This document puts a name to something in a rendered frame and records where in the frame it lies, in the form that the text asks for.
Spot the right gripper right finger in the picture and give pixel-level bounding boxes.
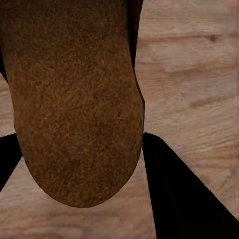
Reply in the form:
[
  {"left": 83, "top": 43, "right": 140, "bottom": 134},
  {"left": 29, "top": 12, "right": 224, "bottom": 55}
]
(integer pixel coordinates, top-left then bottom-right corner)
[{"left": 142, "top": 132, "right": 239, "bottom": 239}]

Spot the sandal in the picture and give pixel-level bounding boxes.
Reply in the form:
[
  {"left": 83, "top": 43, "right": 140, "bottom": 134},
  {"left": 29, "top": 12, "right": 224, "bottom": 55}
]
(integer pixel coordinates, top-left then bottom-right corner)
[{"left": 0, "top": 0, "right": 145, "bottom": 208}]

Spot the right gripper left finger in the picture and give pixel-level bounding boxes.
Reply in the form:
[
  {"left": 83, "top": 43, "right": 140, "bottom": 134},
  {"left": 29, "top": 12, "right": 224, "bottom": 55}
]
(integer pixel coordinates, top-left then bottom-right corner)
[{"left": 0, "top": 133, "right": 23, "bottom": 192}]

